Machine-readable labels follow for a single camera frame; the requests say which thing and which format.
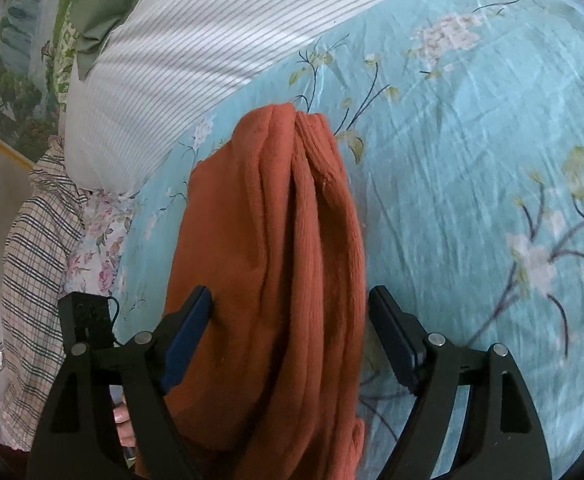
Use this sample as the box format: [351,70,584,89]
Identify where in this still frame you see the rust orange knit sweater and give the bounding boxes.
[134,102,371,480]

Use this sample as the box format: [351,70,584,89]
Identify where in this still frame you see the white striped pillow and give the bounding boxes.
[64,0,493,197]

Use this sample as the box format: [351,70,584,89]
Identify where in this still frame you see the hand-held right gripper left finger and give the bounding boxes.
[26,285,214,480]

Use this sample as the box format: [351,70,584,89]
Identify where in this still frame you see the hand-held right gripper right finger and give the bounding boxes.
[368,285,553,480]

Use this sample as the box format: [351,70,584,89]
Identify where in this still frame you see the green leaf print pillow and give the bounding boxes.
[46,1,81,95]

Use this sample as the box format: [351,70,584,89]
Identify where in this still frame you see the plaid quilt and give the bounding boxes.
[0,135,93,452]

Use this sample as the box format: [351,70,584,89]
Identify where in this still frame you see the pink floral pillow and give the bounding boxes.
[64,187,138,297]

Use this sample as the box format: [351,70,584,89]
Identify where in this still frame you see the light blue floral bedsheet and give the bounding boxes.
[106,0,584,480]

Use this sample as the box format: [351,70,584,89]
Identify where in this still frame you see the person's left hand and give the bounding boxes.
[112,402,137,448]

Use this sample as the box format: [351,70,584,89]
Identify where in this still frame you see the landscape wall painting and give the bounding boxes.
[0,0,72,171]

